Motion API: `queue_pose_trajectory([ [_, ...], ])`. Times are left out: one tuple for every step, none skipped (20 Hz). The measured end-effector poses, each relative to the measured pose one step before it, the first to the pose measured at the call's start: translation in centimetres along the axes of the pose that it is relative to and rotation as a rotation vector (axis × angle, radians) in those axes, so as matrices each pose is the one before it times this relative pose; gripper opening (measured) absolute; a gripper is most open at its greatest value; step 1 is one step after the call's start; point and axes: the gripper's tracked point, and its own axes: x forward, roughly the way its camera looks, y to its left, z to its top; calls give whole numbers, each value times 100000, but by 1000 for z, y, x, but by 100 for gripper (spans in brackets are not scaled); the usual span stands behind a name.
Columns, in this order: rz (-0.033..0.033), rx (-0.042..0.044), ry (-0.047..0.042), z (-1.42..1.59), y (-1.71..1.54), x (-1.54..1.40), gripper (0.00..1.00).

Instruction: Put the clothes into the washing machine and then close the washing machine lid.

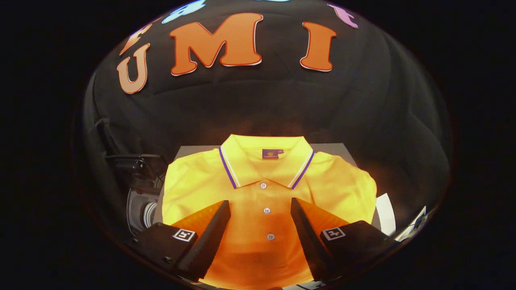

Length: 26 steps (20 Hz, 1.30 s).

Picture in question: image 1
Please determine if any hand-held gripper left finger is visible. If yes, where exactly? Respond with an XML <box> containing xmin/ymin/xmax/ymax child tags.
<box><xmin>124</xmin><ymin>201</ymin><xmax>231</xmax><ymax>282</ymax></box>

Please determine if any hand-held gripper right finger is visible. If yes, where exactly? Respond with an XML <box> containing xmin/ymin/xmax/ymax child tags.
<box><xmin>291</xmin><ymin>198</ymin><xmax>398</xmax><ymax>282</ymax></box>

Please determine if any yellow polo shirt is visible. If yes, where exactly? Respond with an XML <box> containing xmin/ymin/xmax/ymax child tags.
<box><xmin>161</xmin><ymin>134</ymin><xmax>377</xmax><ymax>290</ymax></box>

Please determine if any white paper sheet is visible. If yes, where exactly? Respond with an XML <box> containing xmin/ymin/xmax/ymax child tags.
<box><xmin>376</xmin><ymin>193</ymin><xmax>396</xmax><ymax>237</ymax></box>

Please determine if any white plastic object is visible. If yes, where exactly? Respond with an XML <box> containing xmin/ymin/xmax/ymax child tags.
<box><xmin>395</xmin><ymin>206</ymin><xmax>429</xmax><ymax>242</ymax></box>

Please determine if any black backdrop cloth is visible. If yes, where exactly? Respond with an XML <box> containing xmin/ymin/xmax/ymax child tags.
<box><xmin>81</xmin><ymin>0</ymin><xmax>452</xmax><ymax>242</ymax></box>

